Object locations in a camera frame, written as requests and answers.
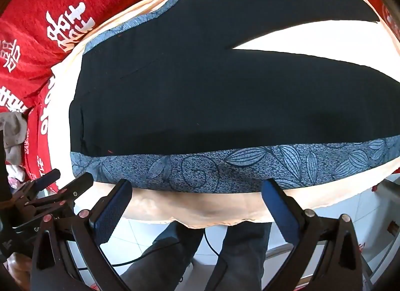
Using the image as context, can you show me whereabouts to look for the red sofa cover with characters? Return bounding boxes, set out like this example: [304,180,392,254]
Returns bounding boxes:
[1,0,399,189]

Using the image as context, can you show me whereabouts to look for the grey-beige clothes pile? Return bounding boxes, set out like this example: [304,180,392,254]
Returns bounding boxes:
[1,112,28,189]

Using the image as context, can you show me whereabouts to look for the black pants with grey trim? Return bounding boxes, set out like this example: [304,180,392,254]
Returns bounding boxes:
[69,0,399,193]

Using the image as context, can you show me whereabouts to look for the peach seat cloth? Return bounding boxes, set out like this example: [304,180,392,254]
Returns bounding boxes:
[47,0,399,229]

